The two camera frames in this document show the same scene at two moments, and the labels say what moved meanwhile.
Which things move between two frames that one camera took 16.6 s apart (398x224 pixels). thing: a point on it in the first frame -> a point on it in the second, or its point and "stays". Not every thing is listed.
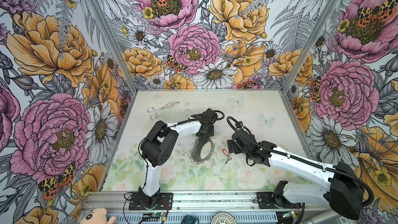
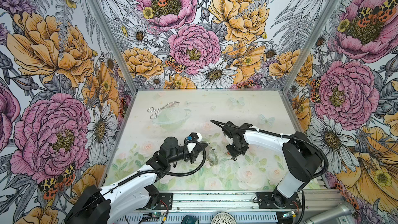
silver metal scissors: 154,115 stays
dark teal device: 189,219 stays
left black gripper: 211,134 -> 195,152
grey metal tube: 323,217 stays
